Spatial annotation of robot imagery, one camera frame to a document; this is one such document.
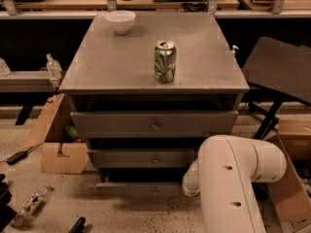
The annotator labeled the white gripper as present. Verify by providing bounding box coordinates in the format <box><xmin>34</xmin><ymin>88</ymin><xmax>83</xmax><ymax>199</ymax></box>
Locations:
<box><xmin>182</xmin><ymin>160</ymin><xmax>199</xmax><ymax>197</ymax></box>

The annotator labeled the grey bottom drawer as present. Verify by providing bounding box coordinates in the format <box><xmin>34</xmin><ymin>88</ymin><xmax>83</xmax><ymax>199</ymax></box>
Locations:
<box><xmin>96</xmin><ymin>168</ymin><xmax>186</xmax><ymax>197</ymax></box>

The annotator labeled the grey drawer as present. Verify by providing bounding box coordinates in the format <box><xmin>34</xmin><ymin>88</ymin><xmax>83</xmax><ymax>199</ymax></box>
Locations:
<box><xmin>87</xmin><ymin>149</ymin><xmax>195</xmax><ymax>169</ymax></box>
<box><xmin>96</xmin><ymin>168</ymin><xmax>186</xmax><ymax>197</ymax></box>
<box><xmin>71</xmin><ymin>111</ymin><xmax>238</xmax><ymax>139</ymax></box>

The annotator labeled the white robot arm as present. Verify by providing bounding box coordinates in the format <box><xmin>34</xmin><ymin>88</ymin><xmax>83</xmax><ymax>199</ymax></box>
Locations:
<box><xmin>182</xmin><ymin>135</ymin><xmax>287</xmax><ymax>233</ymax></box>

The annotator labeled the grey middle drawer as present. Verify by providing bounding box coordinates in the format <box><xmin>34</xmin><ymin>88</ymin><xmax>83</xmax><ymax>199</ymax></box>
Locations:
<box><xmin>87</xmin><ymin>149</ymin><xmax>195</xmax><ymax>169</ymax></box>

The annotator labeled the open cardboard box right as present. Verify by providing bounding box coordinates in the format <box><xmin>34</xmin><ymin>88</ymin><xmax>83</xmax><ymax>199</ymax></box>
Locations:
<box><xmin>267</xmin><ymin>120</ymin><xmax>311</xmax><ymax>233</ymax></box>

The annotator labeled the open cardboard box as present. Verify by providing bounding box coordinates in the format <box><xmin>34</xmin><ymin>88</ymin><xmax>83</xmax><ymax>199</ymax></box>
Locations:
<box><xmin>22</xmin><ymin>94</ymin><xmax>89</xmax><ymax>174</ymax></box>
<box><xmin>267</xmin><ymin>120</ymin><xmax>311</xmax><ymax>233</ymax></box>

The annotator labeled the grey drawer cabinet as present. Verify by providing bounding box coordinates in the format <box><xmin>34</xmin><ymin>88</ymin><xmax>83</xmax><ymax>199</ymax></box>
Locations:
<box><xmin>58</xmin><ymin>11</ymin><xmax>250</xmax><ymax>183</ymax></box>

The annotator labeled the grey top drawer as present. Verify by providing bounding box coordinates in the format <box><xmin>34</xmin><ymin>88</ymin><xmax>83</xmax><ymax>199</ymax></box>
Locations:
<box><xmin>71</xmin><ymin>111</ymin><xmax>238</xmax><ymax>139</ymax></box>

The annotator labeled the open cardboard box left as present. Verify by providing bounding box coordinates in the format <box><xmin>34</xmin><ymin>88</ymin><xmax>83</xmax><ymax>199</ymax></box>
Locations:
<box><xmin>22</xmin><ymin>94</ymin><xmax>89</xmax><ymax>174</ymax></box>

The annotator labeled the black object bottom edge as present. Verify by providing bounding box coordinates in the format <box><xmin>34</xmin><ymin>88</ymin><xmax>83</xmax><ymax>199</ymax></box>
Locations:
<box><xmin>68</xmin><ymin>216</ymin><xmax>86</xmax><ymax>233</ymax></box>

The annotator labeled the green soda can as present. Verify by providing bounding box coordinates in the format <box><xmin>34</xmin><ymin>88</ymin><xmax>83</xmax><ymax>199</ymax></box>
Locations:
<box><xmin>154</xmin><ymin>40</ymin><xmax>177</xmax><ymax>83</ymax></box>

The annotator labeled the small white pump bottle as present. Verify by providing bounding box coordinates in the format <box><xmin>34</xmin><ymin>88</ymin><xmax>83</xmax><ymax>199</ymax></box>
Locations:
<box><xmin>231</xmin><ymin>45</ymin><xmax>239</xmax><ymax>56</ymax></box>

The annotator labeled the black folding table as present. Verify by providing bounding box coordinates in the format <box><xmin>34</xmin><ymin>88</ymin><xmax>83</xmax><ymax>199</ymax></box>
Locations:
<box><xmin>242</xmin><ymin>37</ymin><xmax>311</xmax><ymax>139</ymax></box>

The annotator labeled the clear bottle on floor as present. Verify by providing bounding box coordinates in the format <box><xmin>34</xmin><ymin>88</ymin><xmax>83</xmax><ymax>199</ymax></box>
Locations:
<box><xmin>11</xmin><ymin>184</ymin><xmax>52</xmax><ymax>226</ymax></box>

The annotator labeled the black power adapter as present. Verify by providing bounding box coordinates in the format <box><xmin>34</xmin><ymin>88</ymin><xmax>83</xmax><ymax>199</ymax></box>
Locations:
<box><xmin>6</xmin><ymin>150</ymin><xmax>27</xmax><ymax>165</ymax></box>

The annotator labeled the white ceramic bowl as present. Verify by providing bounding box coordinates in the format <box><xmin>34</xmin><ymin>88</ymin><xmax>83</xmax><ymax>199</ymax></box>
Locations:
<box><xmin>105</xmin><ymin>10</ymin><xmax>136</xmax><ymax>34</ymax></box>

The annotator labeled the clear bottle on shelf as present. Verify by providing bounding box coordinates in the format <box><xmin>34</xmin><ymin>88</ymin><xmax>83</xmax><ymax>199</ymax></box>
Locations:
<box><xmin>47</xmin><ymin>53</ymin><xmax>62</xmax><ymax>79</ymax></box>

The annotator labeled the black equipment left edge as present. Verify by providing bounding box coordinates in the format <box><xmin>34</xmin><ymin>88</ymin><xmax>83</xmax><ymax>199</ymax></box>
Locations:
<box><xmin>0</xmin><ymin>174</ymin><xmax>17</xmax><ymax>232</ymax></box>

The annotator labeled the low grey shelf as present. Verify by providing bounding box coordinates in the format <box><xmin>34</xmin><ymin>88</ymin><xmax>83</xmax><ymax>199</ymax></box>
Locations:
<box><xmin>0</xmin><ymin>71</ymin><xmax>60</xmax><ymax>93</ymax></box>

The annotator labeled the clear container far left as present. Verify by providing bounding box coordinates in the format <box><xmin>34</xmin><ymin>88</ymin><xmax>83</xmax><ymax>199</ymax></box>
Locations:
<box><xmin>0</xmin><ymin>58</ymin><xmax>11</xmax><ymax>76</ymax></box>

